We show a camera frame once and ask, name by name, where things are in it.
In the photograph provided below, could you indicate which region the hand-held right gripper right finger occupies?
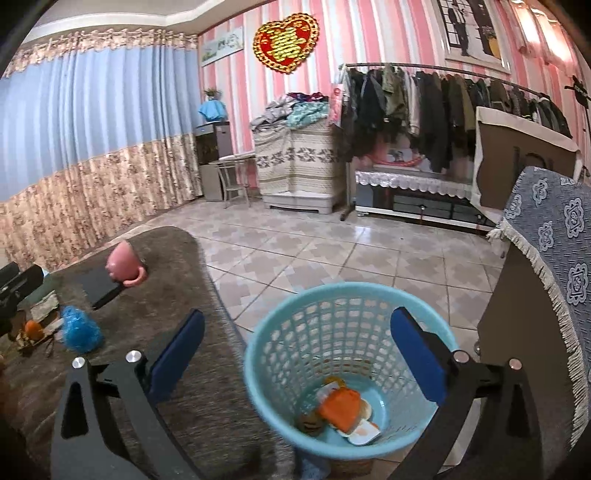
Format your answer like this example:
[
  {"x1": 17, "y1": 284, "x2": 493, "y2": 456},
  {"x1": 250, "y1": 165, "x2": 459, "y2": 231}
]
[{"x1": 385, "y1": 306, "x2": 546, "y2": 480}]

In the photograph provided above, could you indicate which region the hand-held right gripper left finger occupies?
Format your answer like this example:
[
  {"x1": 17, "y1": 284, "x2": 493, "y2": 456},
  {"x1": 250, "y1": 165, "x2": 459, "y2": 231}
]
[{"x1": 50, "y1": 309, "x2": 206, "y2": 480}]

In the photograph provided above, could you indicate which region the newspaper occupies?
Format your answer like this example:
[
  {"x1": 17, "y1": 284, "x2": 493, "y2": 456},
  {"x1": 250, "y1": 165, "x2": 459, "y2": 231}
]
[{"x1": 27, "y1": 294, "x2": 61, "y2": 325}]

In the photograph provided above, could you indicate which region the brown wrapper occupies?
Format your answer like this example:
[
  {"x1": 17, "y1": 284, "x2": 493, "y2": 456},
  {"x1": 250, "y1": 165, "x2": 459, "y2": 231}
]
[
  {"x1": 297, "y1": 412, "x2": 324, "y2": 437},
  {"x1": 16, "y1": 333, "x2": 51, "y2": 356}
]

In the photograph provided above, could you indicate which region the blue scrubber puff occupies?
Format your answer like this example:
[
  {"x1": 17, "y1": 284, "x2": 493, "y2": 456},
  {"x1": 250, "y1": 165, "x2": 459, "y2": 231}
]
[{"x1": 61, "y1": 304, "x2": 105, "y2": 354}]

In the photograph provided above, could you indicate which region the blue plastic basket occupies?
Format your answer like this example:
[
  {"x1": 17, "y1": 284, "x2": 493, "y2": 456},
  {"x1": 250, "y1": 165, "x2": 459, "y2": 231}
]
[{"x1": 243, "y1": 281, "x2": 459, "y2": 462}]

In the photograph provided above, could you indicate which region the black flat case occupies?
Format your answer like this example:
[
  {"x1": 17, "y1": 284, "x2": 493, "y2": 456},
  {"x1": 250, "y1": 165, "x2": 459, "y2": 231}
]
[{"x1": 80, "y1": 267, "x2": 124, "y2": 310}]

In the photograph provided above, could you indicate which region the pink mug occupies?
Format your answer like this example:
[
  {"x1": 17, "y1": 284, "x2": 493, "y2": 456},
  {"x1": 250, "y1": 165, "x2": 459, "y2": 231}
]
[{"x1": 105, "y1": 240, "x2": 149, "y2": 288}]

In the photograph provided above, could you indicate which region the black low cabinet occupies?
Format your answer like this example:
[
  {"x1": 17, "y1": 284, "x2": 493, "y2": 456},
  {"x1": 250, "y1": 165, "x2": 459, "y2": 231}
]
[{"x1": 354, "y1": 185, "x2": 500, "y2": 232}]

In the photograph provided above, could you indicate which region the blue floral curtain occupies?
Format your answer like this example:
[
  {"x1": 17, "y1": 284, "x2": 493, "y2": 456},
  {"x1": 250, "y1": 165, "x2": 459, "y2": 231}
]
[{"x1": 0, "y1": 29, "x2": 202, "y2": 274}]

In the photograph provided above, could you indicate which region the white lace cloth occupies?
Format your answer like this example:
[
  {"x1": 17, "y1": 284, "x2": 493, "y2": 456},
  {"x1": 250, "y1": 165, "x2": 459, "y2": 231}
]
[{"x1": 355, "y1": 170, "x2": 479, "y2": 200}]

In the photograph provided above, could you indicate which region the small round table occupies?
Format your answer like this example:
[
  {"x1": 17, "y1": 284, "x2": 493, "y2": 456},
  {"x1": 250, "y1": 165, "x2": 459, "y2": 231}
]
[{"x1": 209, "y1": 154, "x2": 256, "y2": 209}]

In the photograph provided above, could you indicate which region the grey water dispenser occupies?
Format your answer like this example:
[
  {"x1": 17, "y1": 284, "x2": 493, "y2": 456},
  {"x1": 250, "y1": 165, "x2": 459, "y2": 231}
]
[{"x1": 193, "y1": 120, "x2": 232, "y2": 202}]

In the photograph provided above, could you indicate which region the cabinet under patterned cloth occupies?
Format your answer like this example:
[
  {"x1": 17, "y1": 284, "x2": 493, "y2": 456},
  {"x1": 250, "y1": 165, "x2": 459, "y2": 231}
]
[{"x1": 253, "y1": 124, "x2": 347, "y2": 216}]

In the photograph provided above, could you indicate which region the blue cloth cover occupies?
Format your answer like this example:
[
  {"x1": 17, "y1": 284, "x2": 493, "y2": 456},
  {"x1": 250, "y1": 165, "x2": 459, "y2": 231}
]
[{"x1": 198, "y1": 100, "x2": 228, "y2": 125}]

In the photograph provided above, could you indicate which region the row of hanging clothes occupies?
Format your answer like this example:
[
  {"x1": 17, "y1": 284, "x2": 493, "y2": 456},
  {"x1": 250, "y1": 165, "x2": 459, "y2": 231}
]
[{"x1": 342, "y1": 65, "x2": 574, "y2": 172}]

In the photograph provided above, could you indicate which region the pink hanging bag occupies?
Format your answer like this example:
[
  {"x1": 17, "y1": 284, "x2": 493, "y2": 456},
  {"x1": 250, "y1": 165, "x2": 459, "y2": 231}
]
[{"x1": 328, "y1": 85, "x2": 347, "y2": 130}]

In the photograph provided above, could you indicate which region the pile of clothes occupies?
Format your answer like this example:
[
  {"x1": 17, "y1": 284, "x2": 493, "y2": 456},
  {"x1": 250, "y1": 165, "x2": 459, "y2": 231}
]
[{"x1": 249, "y1": 92, "x2": 331, "y2": 129}]

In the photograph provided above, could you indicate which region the metal clothes rack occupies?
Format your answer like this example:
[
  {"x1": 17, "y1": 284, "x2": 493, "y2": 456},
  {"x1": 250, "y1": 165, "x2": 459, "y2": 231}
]
[{"x1": 338, "y1": 62, "x2": 574, "y2": 223}]

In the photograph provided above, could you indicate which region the brown board with white frame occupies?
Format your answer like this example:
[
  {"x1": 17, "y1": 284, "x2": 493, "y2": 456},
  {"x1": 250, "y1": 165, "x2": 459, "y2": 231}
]
[{"x1": 470, "y1": 106, "x2": 584, "y2": 211}]

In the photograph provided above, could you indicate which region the landscape wall picture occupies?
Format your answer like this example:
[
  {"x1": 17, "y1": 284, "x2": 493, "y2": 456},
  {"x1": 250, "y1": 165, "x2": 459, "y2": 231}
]
[{"x1": 200, "y1": 26, "x2": 245, "y2": 68}]

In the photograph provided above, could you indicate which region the red heart wall decoration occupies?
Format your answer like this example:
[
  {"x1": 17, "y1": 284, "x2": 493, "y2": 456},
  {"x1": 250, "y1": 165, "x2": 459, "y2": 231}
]
[{"x1": 252, "y1": 13, "x2": 321, "y2": 76}]

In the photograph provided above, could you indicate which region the wall poster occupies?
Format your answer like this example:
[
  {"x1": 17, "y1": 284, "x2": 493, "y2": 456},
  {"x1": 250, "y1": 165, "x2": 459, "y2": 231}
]
[{"x1": 436, "y1": 0, "x2": 513, "y2": 75}]

